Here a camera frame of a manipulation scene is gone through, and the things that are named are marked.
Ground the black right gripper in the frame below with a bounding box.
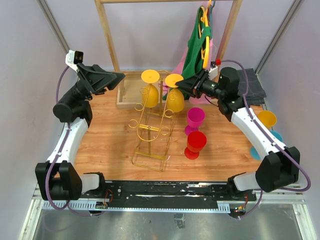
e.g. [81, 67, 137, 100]
[175, 68, 225, 100]

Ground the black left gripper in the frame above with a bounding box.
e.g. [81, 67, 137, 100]
[65, 63, 126, 104]

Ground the magenta wine glass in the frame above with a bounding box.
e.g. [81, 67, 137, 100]
[184, 107, 206, 136]

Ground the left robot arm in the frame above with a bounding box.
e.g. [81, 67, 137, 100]
[35, 63, 125, 204]

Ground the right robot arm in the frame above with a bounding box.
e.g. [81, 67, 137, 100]
[176, 67, 300, 200]

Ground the wooden clothes rack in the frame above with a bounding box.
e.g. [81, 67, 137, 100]
[95, 0, 242, 109]

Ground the red wine glass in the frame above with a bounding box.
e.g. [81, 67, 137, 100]
[184, 131, 207, 160]

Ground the blue wine glass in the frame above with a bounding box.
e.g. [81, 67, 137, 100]
[250, 130, 283, 160]

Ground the pink garment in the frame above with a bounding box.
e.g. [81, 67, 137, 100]
[172, 0, 218, 106]

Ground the green garment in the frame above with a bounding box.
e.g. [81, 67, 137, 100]
[162, 6, 215, 101]

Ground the yellow clothes hanger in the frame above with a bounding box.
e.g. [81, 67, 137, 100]
[197, 0, 216, 69]

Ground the dark grey folded cloth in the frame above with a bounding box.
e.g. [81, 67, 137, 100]
[237, 68, 267, 106]

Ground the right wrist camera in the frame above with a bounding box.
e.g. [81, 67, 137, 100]
[208, 58, 221, 81]

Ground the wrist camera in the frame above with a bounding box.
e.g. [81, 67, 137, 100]
[65, 49, 84, 71]
[208, 58, 221, 81]

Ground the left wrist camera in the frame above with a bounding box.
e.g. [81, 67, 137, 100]
[65, 49, 84, 71]

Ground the gold wire wine glass rack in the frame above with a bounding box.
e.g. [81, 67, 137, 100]
[129, 70, 176, 172]

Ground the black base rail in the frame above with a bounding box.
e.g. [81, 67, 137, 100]
[80, 180, 257, 213]

